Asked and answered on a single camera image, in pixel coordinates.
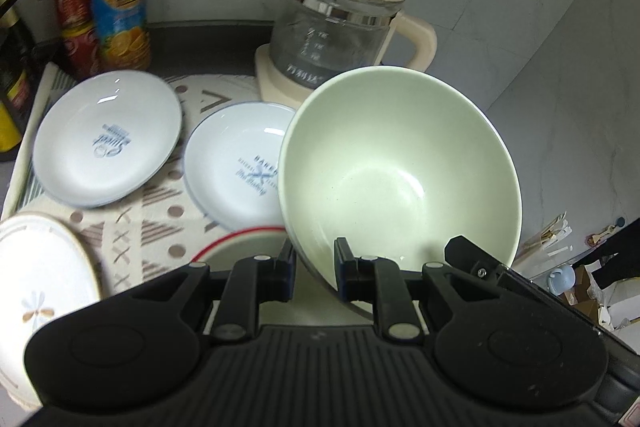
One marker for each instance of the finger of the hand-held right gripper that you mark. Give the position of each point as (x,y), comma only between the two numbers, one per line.
(467,254)

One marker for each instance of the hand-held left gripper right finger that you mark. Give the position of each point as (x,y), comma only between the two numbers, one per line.
(342,272)

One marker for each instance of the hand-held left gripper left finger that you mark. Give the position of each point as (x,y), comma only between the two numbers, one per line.
(286,279)

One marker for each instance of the red-rimmed bowl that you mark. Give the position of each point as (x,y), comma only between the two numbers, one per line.
(235,247)

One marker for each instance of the pale green bowl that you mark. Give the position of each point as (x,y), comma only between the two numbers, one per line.
(400,147)

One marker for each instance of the white plate with blue print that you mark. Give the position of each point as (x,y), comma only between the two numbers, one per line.
(225,167)
(100,142)

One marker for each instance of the gold-rimmed floral plate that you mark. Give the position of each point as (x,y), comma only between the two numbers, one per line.
(40,267)

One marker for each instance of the cardboard box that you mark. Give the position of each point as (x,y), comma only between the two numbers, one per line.
(587,292)

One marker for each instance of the light blue cup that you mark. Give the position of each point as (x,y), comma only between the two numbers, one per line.
(561,278)

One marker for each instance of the patterned table cloth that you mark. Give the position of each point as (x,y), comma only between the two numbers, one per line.
(150,219)

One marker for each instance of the cream kettle base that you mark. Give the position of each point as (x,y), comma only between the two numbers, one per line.
(267,77)

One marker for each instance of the glass kettle with cream lid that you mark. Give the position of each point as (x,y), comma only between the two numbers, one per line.
(330,22)

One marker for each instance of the dark bottle with yellow label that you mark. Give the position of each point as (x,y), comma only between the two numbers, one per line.
(15,72)

